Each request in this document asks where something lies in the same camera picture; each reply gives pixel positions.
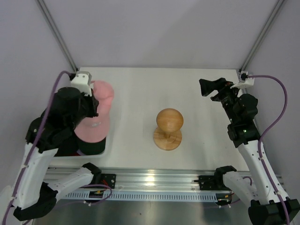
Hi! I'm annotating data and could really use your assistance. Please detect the dark green cap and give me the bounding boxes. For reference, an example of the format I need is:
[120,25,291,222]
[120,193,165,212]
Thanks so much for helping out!
[76,137,106,155]

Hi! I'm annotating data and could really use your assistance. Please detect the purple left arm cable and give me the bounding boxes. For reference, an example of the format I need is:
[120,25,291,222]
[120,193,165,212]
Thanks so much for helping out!
[3,71,113,222]

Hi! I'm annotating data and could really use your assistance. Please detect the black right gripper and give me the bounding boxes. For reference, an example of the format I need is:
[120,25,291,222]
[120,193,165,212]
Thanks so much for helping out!
[199,78,244,124]

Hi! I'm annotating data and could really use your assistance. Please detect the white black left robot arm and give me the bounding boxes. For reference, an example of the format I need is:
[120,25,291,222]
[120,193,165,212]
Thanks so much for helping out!
[9,87,102,222]

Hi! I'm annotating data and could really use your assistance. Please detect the red cap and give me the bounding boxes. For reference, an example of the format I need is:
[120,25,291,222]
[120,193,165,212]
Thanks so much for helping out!
[70,152,80,156]

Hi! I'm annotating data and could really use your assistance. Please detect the aluminium frame post right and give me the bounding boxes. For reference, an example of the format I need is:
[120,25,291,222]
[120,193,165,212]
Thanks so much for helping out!
[239,0,288,72]

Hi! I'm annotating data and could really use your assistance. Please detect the wooden hat stand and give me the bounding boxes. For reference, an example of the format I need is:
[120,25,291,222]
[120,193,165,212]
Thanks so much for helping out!
[153,108,184,151]

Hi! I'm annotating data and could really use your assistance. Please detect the aluminium frame post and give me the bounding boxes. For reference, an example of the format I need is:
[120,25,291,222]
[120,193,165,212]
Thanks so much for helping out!
[35,0,78,71]
[239,0,288,72]

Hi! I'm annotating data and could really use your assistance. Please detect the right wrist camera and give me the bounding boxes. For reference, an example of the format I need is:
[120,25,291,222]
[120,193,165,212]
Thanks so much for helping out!
[230,71,255,90]

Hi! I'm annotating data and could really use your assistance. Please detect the black right mounting bracket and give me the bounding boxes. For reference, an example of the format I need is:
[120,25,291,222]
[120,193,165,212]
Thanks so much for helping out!
[193,175,219,191]

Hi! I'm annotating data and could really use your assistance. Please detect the black left mounting bracket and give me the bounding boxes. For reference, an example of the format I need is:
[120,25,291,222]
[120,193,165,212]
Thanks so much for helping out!
[100,173,117,189]

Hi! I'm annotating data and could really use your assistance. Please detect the aluminium frame post left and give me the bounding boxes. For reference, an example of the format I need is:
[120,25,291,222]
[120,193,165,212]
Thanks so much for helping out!
[35,0,78,71]

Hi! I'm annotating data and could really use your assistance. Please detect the white plastic bin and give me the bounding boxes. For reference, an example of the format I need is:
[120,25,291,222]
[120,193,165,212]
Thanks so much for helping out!
[54,131,108,158]

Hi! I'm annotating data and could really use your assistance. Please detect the white slotted cable duct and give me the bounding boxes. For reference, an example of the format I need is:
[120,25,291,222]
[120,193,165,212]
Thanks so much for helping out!
[63,191,217,203]

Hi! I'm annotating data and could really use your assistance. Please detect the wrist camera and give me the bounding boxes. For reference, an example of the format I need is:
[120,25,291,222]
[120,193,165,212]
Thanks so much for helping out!
[70,71,92,97]
[230,71,255,90]

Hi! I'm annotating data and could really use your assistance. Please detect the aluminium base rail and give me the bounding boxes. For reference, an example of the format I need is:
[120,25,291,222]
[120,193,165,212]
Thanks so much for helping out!
[45,166,285,195]

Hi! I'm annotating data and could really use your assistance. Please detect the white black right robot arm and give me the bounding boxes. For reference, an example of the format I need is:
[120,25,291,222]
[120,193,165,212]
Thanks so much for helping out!
[199,78,300,225]

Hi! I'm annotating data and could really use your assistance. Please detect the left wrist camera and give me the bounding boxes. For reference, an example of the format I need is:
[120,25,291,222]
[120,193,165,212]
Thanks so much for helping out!
[70,71,92,97]

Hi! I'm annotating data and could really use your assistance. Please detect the pink cap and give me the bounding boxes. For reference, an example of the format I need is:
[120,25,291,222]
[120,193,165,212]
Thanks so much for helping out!
[75,80,114,143]

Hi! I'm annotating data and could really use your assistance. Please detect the black mounting bracket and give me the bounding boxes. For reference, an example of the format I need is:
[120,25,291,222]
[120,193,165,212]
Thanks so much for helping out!
[100,173,117,189]
[193,175,219,191]

